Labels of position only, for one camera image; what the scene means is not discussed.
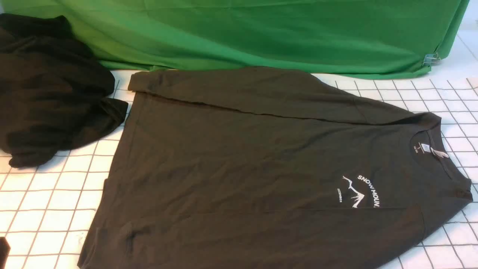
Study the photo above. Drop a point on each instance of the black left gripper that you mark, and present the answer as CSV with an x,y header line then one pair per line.
x,y
4,251

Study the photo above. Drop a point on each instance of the gray long sleeve shirt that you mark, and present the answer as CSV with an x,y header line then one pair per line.
x,y
266,168

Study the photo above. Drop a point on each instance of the black crumpled garment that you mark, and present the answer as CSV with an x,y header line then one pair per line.
x,y
55,95

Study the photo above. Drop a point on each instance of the green backdrop cloth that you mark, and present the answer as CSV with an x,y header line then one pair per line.
x,y
366,39

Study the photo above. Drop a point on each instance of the metal binder clip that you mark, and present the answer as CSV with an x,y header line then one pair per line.
x,y
432,59

